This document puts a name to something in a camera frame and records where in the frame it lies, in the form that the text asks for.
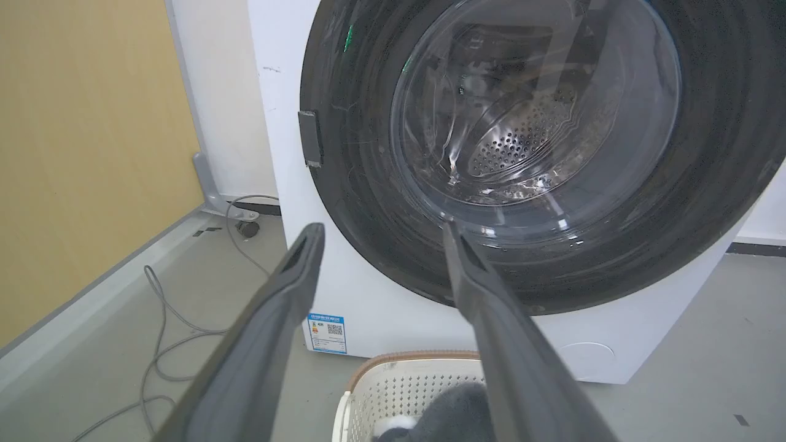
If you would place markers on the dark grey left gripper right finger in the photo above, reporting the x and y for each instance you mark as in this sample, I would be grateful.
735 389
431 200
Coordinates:
522 362

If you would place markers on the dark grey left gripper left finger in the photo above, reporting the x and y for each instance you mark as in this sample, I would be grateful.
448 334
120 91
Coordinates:
258 350

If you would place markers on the round black washing machine door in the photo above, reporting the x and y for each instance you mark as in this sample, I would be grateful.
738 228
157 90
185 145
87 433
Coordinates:
368 202

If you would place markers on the white front-load washing machine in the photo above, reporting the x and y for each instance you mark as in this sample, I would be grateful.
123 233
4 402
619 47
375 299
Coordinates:
393 307

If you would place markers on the blue energy label sticker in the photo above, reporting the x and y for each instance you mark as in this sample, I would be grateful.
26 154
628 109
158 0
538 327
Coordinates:
326 333

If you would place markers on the grey clothing item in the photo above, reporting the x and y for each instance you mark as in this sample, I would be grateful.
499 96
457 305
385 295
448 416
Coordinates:
454 414

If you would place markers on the white perforated laundry basket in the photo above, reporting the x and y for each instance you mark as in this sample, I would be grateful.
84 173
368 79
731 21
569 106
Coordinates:
399 393

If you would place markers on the grey metal partition foot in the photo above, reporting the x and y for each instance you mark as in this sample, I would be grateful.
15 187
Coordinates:
215 190

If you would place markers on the white partition panel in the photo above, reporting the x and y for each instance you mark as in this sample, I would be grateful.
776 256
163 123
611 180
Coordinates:
221 92

